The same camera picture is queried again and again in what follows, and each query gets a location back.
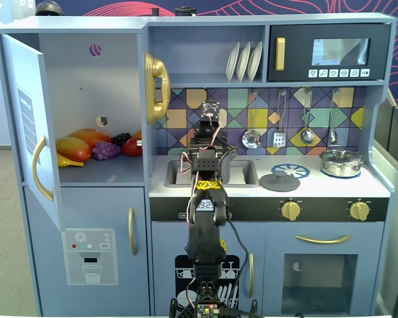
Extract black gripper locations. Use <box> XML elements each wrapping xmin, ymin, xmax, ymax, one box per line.
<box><xmin>189</xmin><ymin>115</ymin><xmax>227</xmax><ymax>152</ymax></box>

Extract cabinet door with list print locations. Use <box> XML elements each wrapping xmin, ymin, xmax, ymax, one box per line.
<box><xmin>1</xmin><ymin>34</ymin><xmax>66</xmax><ymax>233</ymax></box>

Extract steel skimmer ladle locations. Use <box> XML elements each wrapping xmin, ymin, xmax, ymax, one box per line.
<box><xmin>241</xmin><ymin>88</ymin><xmax>261</xmax><ymax>149</ymax></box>

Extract gray sink basin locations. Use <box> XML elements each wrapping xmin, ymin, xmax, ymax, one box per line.
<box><xmin>165</xmin><ymin>158</ymin><xmax>261</xmax><ymax>189</ymax></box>

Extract white toy plate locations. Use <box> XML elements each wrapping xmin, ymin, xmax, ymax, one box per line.
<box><xmin>225</xmin><ymin>42</ymin><xmax>241</xmax><ymax>82</ymax></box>
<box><xmin>235</xmin><ymin>41</ymin><xmax>252</xmax><ymax>82</ymax></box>
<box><xmin>246</xmin><ymin>40</ymin><xmax>264</xmax><ymax>82</ymax></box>

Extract gold toy telephone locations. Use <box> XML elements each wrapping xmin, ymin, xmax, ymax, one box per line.
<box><xmin>143</xmin><ymin>52</ymin><xmax>172</xmax><ymax>125</ymax></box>

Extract steel slotted spatula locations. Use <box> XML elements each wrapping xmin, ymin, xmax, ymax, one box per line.
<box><xmin>272</xmin><ymin>88</ymin><xmax>290</xmax><ymax>148</ymax></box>

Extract dark toy grapes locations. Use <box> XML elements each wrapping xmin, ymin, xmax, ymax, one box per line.
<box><xmin>110</xmin><ymin>132</ymin><xmax>133</xmax><ymax>147</ymax></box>

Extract gray round lid with knob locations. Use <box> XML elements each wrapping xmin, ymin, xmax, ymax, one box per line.
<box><xmin>259</xmin><ymin>172</ymin><xmax>301</xmax><ymax>193</ymax></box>

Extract steel soup ladle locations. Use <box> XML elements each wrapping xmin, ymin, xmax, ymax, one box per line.
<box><xmin>299</xmin><ymin>87</ymin><xmax>316</xmax><ymax>145</ymax></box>

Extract purple toy grapes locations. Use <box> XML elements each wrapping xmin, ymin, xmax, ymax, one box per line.
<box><xmin>92</xmin><ymin>140</ymin><xmax>122</xmax><ymax>162</ymax></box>

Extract orange-red toy mango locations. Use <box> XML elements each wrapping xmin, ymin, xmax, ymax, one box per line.
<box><xmin>67</xmin><ymin>128</ymin><xmax>113</xmax><ymax>148</ymax></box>

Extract dishwasher door with dish print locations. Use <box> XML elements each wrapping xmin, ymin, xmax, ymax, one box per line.
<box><xmin>151</xmin><ymin>221</ymin><xmax>265</xmax><ymax>316</ymax></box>

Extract black cylinder object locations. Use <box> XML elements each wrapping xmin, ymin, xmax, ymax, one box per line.
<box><xmin>174</xmin><ymin>5</ymin><xmax>198</xmax><ymax>17</ymax></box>

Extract gold stove knob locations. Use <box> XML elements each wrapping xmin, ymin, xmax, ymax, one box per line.
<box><xmin>348</xmin><ymin>199</ymin><xmax>371</xmax><ymax>222</ymax></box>
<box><xmin>280</xmin><ymin>199</ymin><xmax>302</xmax><ymax>222</ymax></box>

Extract silver hanging whisk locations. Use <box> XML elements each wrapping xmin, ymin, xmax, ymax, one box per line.
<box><xmin>327</xmin><ymin>87</ymin><xmax>341</xmax><ymax>145</ymax></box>

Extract black microwave door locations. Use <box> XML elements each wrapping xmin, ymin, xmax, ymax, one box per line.
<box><xmin>267</xmin><ymin>23</ymin><xmax>393</xmax><ymax>83</ymax></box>

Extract yellow-red toy mango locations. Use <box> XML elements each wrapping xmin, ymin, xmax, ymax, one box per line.
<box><xmin>55</xmin><ymin>136</ymin><xmax>92</xmax><ymax>163</ymax></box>

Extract fridge door with dispenser print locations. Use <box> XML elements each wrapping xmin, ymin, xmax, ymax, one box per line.
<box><xmin>23</xmin><ymin>185</ymin><xmax>147</xmax><ymax>316</ymax></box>

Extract yellow toy banana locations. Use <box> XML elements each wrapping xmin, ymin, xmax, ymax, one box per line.
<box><xmin>56</xmin><ymin>152</ymin><xmax>86</xmax><ymax>168</ymax></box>

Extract steel pot with lid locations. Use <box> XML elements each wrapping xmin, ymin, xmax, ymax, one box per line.
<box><xmin>319</xmin><ymin>148</ymin><xmax>365</xmax><ymax>179</ymax></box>

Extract oven door with window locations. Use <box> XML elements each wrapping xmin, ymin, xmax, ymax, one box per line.
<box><xmin>264</xmin><ymin>221</ymin><xmax>385</xmax><ymax>316</ymax></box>

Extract blue-grey toy play kitchen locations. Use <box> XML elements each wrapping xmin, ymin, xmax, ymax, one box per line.
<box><xmin>0</xmin><ymin>12</ymin><xmax>398</xmax><ymax>317</ymax></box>

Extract controller circuit board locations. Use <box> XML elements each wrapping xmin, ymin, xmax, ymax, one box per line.
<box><xmin>194</xmin><ymin>303</ymin><xmax>220</xmax><ymax>318</ymax></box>

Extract dark helmet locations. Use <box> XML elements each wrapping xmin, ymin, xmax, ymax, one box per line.
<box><xmin>34</xmin><ymin>0</ymin><xmax>65</xmax><ymax>17</ymax></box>

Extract gold microwave door handle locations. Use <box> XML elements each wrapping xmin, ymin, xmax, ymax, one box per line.
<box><xmin>275</xmin><ymin>36</ymin><xmax>287</xmax><ymax>72</ymax></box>

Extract gold fridge door handle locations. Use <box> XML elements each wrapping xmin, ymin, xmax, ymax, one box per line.
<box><xmin>127</xmin><ymin>207</ymin><xmax>139</xmax><ymax>256</ymax></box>

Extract gold dishwasher door handle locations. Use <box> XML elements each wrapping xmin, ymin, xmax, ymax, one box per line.
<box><xmin>246</xmin><ymin>252</ymin><xmax>255</xmax><ymax>299</ymax></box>

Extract gold oven door handle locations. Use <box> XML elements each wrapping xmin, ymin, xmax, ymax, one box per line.
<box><xmin>295</xmin><ymin>234</ymin><xmax>352</xmax><ymax>245</ymax></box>

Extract gold curved cabinet door handle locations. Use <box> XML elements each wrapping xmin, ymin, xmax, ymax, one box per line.
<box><xmin>31</xmin><ymin>134</ymin><xmax>54</xmax><ymax>202</ymax></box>

